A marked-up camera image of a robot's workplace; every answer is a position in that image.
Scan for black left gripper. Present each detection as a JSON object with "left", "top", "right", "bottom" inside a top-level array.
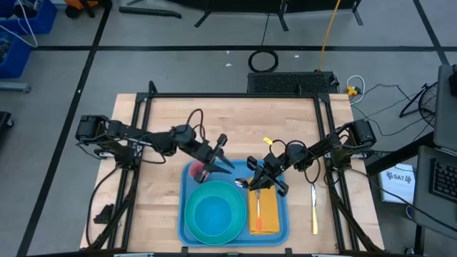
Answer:
[{"left": 194, "top": 133, "right": 236, "bottom": 183}]

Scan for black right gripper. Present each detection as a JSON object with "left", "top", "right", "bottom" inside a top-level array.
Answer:
[{"left": 246, "top": 152, "right": 290, "bottom": 198}]

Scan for pink plastic cup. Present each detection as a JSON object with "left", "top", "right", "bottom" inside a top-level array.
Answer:
[{"left": 188, "top": 160, "right": 210, "bottom": 179}]

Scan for metal fork orange handle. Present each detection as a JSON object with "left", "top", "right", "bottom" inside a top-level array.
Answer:
[{"left": 254, "top": 188, "right": 264, "bottom": 231}]

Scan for yellow cloth napkin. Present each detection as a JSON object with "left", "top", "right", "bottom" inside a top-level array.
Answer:
[{"left": 247, "top": 177, "right": 281, "bottom": 236}]

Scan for teal bowl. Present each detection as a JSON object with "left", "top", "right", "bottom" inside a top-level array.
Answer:
[{"left": 184, "top": 180, "right": 248, "bottom": 246}]

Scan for metal knife yellow handle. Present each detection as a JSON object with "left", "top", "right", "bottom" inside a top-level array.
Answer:
[{"left": 310, "top": 183, "right": 319, "bottom": 236}]

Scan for blue plastic tray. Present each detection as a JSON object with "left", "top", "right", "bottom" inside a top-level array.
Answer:
[{"left": 177, "top": 158, "right": 291, "bottom": 248}]

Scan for black perforated computer case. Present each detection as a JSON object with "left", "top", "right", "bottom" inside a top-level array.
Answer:
[{"left": 246, "top": 71, "right": 339, "bottom": 95}]

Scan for white printed paper box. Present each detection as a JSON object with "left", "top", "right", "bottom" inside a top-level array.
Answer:
[{"left": 378, "top": 163, "right": 417, "bottom": 204}]

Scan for black desk beam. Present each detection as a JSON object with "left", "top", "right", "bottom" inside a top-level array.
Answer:
[{"left": 363, "top": 131, "right": 435, "bottom": 176}]

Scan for black standing panel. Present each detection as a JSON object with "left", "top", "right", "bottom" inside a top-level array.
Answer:
[{"left": 126, "top": 0, "right": 364, "bottom": 32}]

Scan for grey desk with keyboard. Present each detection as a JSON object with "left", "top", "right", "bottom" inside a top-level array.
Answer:
[{"left": 413, "top": 145, "right": 457, "bottom": 231}]

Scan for long black bar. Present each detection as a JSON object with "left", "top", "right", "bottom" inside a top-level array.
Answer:
[{"left": 119, "top": 6, "right": 183, "bottom": 19}]

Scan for black keyboard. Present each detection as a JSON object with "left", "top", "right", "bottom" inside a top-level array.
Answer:
[{"left": 430, "top": 158, "right": 457, "bottom": 204}]

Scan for orange and black object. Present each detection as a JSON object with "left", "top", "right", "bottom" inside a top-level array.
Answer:
[{"left": 63, "top": 0, "right": 114, "bottom": 19}]

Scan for black object at floor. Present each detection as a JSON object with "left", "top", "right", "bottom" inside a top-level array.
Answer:
[{"left": 0, "top": 111, "right": 15, "bottom": 130}]

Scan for grey floor bar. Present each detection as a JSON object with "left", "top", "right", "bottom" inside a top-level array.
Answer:
[{"left": 0, "top": 81, "right": 32, "bottom": 94}]

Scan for large blue storage bin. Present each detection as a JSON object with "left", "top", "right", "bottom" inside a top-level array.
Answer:
[{"left": 0, "top": 0, "right": 58, "bottom": 36}]

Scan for small blue storage bin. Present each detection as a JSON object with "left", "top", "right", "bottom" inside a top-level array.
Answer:
[{"left": 0, "top": 31, "right": 34, "bottom": 79}]

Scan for black aluminium table frame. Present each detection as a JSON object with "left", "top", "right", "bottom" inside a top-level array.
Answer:
[{"left": 80, "top": 80, "right": 386, "bottom": 256}]

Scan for coiled black cable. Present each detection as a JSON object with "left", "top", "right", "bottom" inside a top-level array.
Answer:
[{"left": 247, "top": 49, "right": 280, "bottom": 74}]

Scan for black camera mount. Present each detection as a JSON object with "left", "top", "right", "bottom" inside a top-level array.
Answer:
[{"left": 93, "top": 203, "right": 115, "bottom": 225}]

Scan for thick black cable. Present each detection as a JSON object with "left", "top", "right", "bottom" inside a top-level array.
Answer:
[{"left": 85, "top": 166, "right": 121, "bottom": 247}]

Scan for white looped cable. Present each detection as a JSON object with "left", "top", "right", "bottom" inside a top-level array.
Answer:
[{"left": 345, "top": 74, "right": 366, "bottom": 105}]

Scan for yellow cable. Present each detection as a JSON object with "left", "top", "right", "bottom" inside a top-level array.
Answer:
[{"left": 317, "top": 0, "right": 342, "bottom": 72}]

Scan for black wire floor fan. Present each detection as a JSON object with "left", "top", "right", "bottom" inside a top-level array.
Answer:
[{"left": 398, "top": 81, "right": 439, "bottom": 129}]

